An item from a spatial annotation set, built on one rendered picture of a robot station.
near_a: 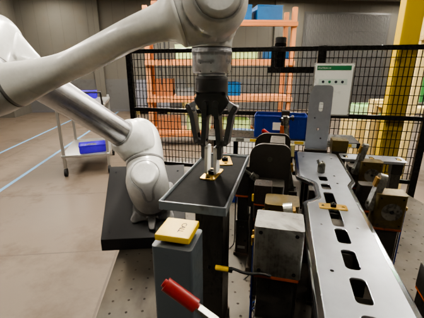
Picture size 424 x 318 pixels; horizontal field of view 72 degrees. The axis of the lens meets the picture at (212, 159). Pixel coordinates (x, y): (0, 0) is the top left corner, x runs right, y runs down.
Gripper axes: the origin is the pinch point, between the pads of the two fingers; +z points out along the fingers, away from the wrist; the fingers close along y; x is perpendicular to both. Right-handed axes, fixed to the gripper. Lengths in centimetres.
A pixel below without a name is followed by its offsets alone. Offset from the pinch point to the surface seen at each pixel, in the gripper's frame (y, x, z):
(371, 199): 44, 31, 18
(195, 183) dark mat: -1.6, -7.2, 4.2
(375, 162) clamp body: 50, 65, 16
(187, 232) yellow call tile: 4.8, -27.5, 4.1
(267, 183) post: 12.4, 13.6, 10.2
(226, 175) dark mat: 3.7, 0.9, 4.2
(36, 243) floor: -187, 90, 120
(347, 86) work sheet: 42, 127, -12
